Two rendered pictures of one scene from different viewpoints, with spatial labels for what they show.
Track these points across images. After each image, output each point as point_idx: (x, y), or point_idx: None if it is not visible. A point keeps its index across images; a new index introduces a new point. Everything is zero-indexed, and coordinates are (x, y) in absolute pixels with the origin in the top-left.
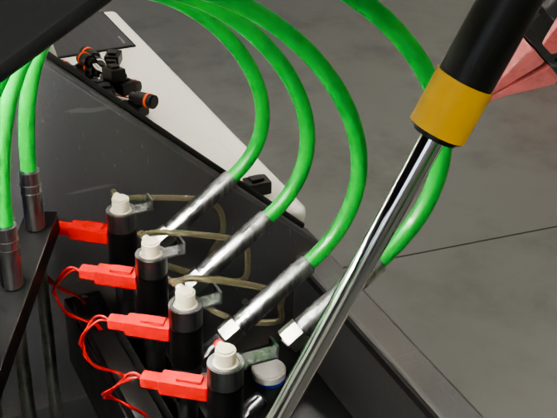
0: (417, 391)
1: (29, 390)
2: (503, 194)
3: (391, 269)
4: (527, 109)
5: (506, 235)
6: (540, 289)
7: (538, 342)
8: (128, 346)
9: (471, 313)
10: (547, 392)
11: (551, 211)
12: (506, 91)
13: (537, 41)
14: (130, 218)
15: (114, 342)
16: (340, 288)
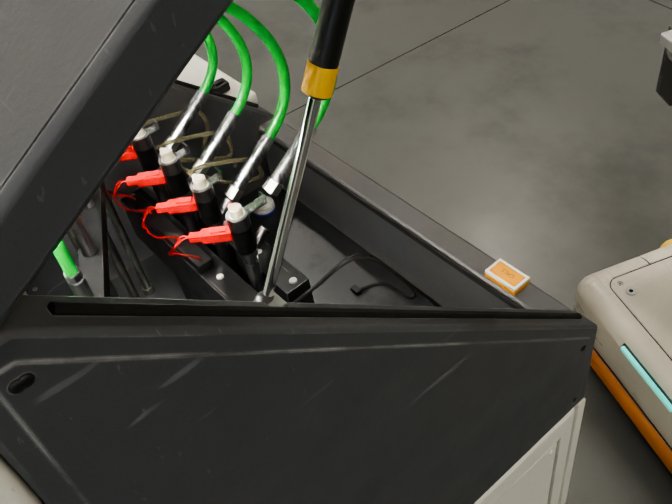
0: (357, 193)
1: (120, 263)
2: (388, 27)
3: None
4: None
5: (397, 57)
6: (427, 89)
7: (434, 126)
8: (172, 218)
9: (385, 118)
10: (447, 158)
11: (423, 31)
12: None
13: None
14: (147, 138)
15: (163, 218)
16: (290, 182)
